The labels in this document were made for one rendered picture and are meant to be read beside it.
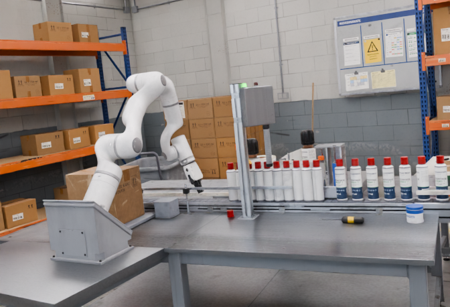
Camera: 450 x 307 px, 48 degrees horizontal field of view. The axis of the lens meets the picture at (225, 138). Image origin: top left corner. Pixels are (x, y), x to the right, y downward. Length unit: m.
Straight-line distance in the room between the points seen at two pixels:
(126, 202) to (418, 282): 1.45
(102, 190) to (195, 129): 4.18
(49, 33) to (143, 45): 2.48
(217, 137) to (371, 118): 2.09
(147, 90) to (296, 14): 5.00
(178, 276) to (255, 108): 0.86
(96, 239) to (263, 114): 0.99
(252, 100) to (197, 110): 3.88
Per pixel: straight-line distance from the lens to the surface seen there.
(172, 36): 8.40
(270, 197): 2.64
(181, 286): 2.29
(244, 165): 2.50
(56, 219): 2.25
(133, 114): 2.44
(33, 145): 6.45
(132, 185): 2.70
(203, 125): 6.30
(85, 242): 2.17
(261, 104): 2.49
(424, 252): 1.98
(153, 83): 2.51
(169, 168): 4.93
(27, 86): 6.37
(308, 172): 2.55
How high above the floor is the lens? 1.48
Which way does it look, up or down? 5 degrees down
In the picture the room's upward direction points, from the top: 6 degrees counter-clockwise
